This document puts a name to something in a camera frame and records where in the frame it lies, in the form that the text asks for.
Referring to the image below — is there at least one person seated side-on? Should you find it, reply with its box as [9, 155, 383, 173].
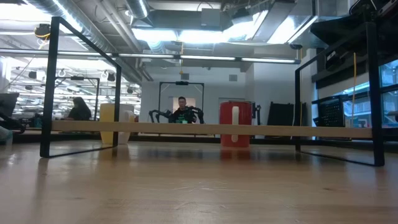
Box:
[63, 96, 93, 121]

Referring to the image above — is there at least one silver round ventilation duct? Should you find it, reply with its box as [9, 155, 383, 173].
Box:
[27, 0, 144, 82]

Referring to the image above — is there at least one person with glasses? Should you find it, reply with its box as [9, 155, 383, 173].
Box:
[172, 96, 194, 124]

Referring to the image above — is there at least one yellow hanging cable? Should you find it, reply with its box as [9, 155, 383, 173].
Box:
[351, 52, 357, 126]

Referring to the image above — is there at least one black perforated crate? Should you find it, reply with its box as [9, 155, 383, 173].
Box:
[312, 95, 346, 128]

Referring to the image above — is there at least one orange-red mug white handle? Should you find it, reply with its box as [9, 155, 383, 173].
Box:
[219, 100, 253, 148]

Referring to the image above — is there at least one black background gantry frame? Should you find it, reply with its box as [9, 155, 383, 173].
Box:
[55, 75, 101, 121]
[158, 81, 205, 124]

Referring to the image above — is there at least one black flat panel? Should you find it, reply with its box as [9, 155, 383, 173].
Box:
[267, 101, 295, 126]

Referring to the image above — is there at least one light blue cloth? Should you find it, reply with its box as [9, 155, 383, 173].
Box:
[0, 126, 14, 146]

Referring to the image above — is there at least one long ceiling light bar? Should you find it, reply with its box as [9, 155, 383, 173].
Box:
[0, 48, 301, 65]

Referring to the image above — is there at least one yellow-green mug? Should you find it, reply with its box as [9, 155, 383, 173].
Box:
[99, 103, 121, 146]

